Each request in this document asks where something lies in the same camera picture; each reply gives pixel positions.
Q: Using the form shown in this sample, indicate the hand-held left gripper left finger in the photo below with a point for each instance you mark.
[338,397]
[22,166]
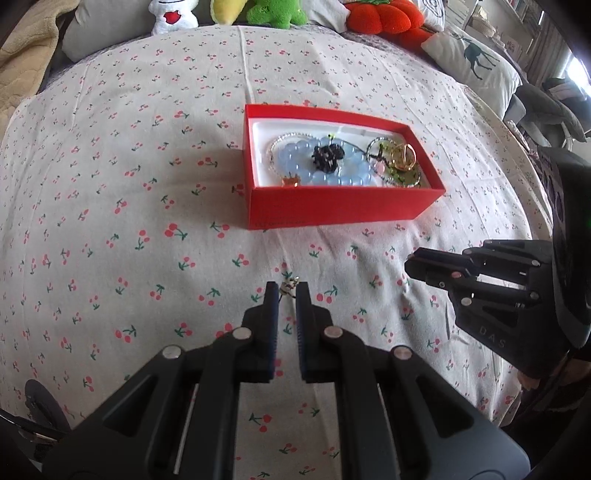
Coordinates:
[272,323]

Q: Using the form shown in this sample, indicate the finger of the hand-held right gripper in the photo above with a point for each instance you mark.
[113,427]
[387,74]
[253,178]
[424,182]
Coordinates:
[498,330]
[438,267]

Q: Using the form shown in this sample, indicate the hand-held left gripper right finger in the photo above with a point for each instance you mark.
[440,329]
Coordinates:
[301,323]

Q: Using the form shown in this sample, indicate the small dangling earring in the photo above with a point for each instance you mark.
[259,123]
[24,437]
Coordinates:
[290,287]

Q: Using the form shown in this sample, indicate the red jewelry box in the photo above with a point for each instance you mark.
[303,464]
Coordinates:
[323,207]

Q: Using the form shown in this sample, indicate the person's right hand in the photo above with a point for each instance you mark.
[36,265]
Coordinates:
[535,379]

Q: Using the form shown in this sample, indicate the grey chair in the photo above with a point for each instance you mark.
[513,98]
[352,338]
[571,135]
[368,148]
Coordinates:
[549,110]

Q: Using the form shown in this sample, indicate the small orange pendant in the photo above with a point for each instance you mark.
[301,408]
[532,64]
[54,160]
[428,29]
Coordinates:
[289,181]

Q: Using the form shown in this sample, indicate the cherry print bedsheet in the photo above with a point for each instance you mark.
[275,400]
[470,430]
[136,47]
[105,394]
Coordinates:
[138,207]

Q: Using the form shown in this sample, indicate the white deer print pillow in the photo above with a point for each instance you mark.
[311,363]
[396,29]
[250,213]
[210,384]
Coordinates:
[471,64]

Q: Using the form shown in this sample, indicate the dark round seat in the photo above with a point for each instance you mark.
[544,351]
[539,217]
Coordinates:
[39,406]

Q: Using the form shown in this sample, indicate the red orange plush toy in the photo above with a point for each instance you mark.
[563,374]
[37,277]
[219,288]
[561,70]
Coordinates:
[383,18]

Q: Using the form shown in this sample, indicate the white printed pillow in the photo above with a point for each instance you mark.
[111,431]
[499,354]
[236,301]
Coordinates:
[431,8]

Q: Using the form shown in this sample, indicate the plain white pillow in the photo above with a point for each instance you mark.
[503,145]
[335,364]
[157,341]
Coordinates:
[325,11]

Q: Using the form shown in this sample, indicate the yellow green plush toy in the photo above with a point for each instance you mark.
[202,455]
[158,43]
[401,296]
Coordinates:
[228,10]

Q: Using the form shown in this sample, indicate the white plush toy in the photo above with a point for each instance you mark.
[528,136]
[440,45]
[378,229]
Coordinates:
[173,16]

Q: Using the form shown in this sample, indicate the grey pillow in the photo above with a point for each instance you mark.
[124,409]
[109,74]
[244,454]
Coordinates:
[106,27]

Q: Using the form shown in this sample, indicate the beige quilted blanket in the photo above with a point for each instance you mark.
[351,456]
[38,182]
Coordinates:
[25,60]

